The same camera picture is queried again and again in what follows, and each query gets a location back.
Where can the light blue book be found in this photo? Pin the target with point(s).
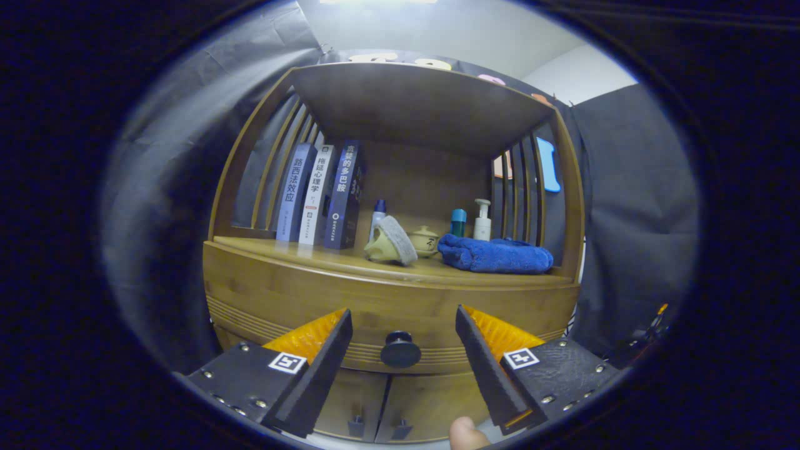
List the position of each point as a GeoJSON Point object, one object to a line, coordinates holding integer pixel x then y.
{"type": "Point", "coordinates": [294, 194]}

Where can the wooden countertop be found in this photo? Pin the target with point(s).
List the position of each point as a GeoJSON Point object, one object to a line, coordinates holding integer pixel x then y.
{"type": "Point", "coordinates": [300, 253]}

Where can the white bottle with blue cap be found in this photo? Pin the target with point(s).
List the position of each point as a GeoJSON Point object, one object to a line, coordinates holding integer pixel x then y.
{"type": "Point", "coordinates": [378, 212]}

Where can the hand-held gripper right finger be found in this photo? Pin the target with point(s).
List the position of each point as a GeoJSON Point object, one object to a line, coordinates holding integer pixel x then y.
{"type": "Point", "coordinates": [484, 369]}

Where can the white pump bottle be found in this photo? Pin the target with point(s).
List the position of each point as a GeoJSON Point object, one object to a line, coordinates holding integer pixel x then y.
{"type": "Point", "coordinates": [482, 225]}

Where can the white book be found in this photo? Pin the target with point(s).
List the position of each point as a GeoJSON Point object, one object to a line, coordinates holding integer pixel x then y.
{"type": "Point", "coordinates": [314, 197]}

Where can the beige lidded tea cup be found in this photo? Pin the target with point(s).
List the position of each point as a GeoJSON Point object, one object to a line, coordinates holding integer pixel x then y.
{"type": "Point", "coordinates": [426, 242]}

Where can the wooden drawer with black knob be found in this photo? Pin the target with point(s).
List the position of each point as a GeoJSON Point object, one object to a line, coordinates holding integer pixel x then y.
{"type": "Point", "coordinates": [281, 300]}

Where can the black backdrop cloth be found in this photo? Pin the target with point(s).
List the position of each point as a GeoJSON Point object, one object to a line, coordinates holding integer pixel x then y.
{"type": "Point", "coordinates": [162, 187]}

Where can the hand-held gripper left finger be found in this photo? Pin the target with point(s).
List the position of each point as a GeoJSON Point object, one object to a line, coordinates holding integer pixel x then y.
{"type": "Point", "coordinates": [325, 375]}

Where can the wooden cabinet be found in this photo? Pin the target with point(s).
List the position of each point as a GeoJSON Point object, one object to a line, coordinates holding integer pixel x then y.
{"type": "Point", "coordinates": [425, 100]}

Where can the dark blue book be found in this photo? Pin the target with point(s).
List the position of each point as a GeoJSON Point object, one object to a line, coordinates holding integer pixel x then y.
{"type": "Point", "coordinates": [340, 197]}

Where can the black device with orange clip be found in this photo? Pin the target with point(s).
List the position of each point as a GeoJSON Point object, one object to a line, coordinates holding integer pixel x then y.
{"type": "Point", "coordinates": [647, 334]}

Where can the folded blue towel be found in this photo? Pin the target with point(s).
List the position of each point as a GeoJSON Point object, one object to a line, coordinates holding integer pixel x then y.
{"type": "Point", "coordinates": [494, 255]}

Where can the wooden cabinet door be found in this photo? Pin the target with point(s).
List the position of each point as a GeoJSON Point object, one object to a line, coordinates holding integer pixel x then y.
{"type": "Point", "coordinates": [350, 400]}
{"type": "Point", "coordinates": [431, 400]}

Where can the teal bottle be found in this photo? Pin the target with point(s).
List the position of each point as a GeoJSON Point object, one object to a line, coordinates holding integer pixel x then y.
{"type": "Point", "coordinates": [459, 224]}

